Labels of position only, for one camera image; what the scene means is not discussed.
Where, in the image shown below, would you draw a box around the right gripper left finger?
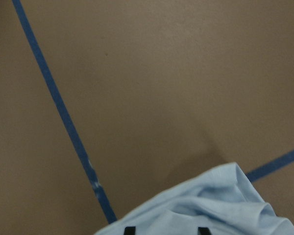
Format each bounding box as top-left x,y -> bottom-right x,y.
123,226 -> 136,235

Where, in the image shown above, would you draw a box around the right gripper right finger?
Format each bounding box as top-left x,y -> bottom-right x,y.
197,227 -> 211,235

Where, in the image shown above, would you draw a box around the light blue t-shirt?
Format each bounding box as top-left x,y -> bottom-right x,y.
98,163 -> 294,235

